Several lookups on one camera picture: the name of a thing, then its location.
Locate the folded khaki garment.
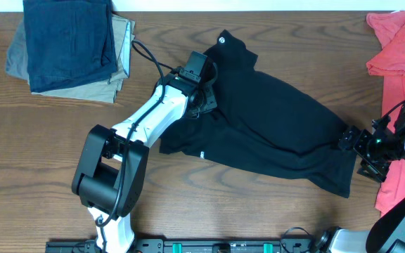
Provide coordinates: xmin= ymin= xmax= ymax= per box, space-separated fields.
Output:
xmin=5 ymin=14 xmax=136 ymax=103

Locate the coral red t-shirt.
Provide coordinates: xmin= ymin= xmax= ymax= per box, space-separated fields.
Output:
xmin=366 ymin=11 xmax=405 ymax=215

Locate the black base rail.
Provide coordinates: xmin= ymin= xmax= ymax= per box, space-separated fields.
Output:
xmin=45 ymin=237 xmax=330 ymax=253

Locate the folded navy blue garment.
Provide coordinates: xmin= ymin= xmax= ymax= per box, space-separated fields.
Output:
xmin=23 ymin=0 xmax=117 ymax=93

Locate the black t-shirt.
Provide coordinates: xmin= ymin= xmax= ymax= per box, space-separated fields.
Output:
xmin=160 ymin=31 xmax=356 ymax=197

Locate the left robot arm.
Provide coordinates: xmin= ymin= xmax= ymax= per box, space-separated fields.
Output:
xmin=72 ymin=63 xmax=219 ymax=252

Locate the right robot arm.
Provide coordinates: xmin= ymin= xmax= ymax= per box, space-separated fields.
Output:
xmin=311 ymin=100 xmax=405 ymax=253

